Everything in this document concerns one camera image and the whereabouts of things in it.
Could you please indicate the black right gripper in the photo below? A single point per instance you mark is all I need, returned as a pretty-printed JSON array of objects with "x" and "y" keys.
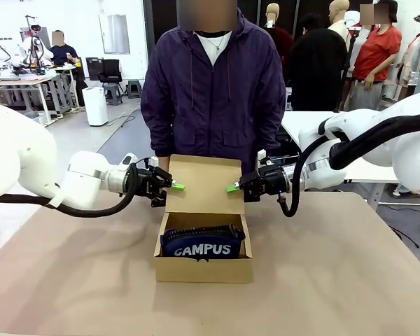
[{"x": 271, "y": 182}]

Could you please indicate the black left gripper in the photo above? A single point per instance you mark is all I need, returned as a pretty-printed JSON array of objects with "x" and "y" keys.
[{"x": 143, "y": 182}]

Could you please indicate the navy campus zipper pouch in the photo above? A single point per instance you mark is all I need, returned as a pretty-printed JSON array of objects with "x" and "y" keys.
[{"x": 203, "y": 245}]

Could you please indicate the brown cardboard box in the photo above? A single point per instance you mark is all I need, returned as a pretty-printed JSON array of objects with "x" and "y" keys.
[{"x": 203, "y": 271}]

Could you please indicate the person's left forearm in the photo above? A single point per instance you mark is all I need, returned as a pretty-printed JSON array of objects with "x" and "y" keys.
[{"x": 271, "y": 138}]

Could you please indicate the person's right forearm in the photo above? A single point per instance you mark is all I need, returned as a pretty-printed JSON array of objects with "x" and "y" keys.
[{"x": 159, "y": 141}]

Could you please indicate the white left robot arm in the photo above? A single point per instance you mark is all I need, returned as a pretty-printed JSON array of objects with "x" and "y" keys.
[{"x": 28, "y": 157}]

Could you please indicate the person's right hand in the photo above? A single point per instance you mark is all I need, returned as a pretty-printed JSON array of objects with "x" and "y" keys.
[{"x": 164, "y": 162}]

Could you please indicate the person in purple jacket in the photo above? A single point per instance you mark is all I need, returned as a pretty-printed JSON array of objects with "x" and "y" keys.
[{"x": 213, "y": 105}]

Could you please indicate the white table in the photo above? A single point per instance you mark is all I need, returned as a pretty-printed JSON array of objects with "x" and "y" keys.
[{"x": 301, "y": 120}]

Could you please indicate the grey stool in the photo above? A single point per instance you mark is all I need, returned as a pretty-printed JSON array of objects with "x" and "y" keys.
[
  {"x": 134, "y": 89},
  {"x": 112, "y": 94}
]

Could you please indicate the white air purifier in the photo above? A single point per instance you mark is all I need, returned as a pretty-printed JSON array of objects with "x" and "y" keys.
[{"x": 95, "y": 106}]

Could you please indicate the black office chair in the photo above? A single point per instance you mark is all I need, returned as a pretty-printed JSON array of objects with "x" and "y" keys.
[{"x": 109, "y": 71}]

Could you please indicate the person in black sweater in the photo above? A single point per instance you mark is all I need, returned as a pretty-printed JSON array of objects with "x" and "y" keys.
[{"x": 316, "y": 66}]

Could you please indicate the grey storage bin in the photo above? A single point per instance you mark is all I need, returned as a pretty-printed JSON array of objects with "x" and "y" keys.
[{"x": 35, "y": 116}]

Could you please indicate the whiteboard panel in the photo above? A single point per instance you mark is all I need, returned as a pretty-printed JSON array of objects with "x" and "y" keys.
[{"x": 115, "y": 34}]

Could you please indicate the mannequin in dark red top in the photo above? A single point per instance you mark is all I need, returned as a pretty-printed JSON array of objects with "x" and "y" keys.
[{"x": 274, "y": 21}]

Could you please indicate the seated person in navy shirt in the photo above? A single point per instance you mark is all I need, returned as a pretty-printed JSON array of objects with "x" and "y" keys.
[{"x": 63, "y": 52}]

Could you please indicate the grey workbench table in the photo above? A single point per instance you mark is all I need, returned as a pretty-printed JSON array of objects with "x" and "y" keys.
[{"x": 17, "y": 81}]

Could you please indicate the person in red shirt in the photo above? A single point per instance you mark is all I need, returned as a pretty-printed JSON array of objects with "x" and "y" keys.
[{"x": 376, "y": 56}]

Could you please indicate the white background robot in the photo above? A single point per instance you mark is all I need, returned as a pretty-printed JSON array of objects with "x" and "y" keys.
[{"x": 35, "y": 49}]

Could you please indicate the mannequin in beige jacket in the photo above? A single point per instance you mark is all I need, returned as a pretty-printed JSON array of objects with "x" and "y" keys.
[{"x": 339, "y": 17}]

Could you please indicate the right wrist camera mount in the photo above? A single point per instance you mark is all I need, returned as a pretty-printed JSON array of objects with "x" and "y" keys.
[{"x": 262, "y": 157}]

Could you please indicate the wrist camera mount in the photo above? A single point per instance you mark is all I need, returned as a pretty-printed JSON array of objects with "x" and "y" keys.
[
  {"x": 262, "y": 157},
  {"x": 129, "y": 160}
]

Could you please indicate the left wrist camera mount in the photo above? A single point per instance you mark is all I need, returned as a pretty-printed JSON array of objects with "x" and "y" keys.
[{"x": 129, "y": 160}]

